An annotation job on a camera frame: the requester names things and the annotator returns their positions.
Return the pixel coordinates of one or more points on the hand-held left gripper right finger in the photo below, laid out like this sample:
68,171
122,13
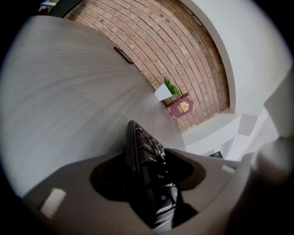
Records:
213,188

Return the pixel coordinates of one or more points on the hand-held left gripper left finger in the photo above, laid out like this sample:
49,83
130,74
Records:
80,190

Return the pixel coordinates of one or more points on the black keyboard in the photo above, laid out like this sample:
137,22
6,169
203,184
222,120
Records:
149,160

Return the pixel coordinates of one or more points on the person's left hand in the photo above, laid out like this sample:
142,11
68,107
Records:
271,158

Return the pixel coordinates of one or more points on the dark red book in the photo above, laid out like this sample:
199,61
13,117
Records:
181,106

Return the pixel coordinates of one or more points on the green plant in white pot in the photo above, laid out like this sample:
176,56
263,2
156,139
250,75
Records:
163,92

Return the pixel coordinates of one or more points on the grey square wall panel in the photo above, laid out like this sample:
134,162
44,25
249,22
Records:
248,125

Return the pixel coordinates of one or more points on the black picture frame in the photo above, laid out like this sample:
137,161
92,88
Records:
124,55

